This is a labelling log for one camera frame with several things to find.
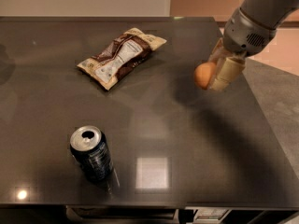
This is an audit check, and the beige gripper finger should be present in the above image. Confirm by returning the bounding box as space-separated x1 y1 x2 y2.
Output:
209 57 245 91
207 38 229 66

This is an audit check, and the brown white snack bag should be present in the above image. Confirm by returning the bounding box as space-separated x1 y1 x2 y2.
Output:
78 28 166 91

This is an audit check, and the orange fruit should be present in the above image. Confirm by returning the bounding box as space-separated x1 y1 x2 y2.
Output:
193 62 216 90

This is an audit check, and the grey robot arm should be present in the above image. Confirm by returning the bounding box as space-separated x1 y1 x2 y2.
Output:
207 0 299 91

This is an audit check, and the dark blue soda can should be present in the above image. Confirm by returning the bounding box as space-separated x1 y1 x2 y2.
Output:
70 125 113 182

